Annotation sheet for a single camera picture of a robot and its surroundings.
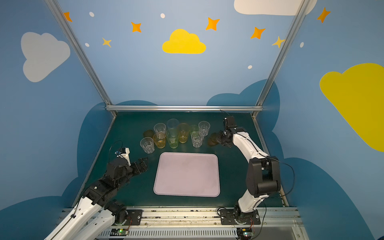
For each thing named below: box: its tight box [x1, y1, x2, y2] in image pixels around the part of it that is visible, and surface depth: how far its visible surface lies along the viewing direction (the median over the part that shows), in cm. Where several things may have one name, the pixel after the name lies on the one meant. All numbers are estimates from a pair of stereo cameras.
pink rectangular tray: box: [153, 152, 221, 198], surface depth 92 cm
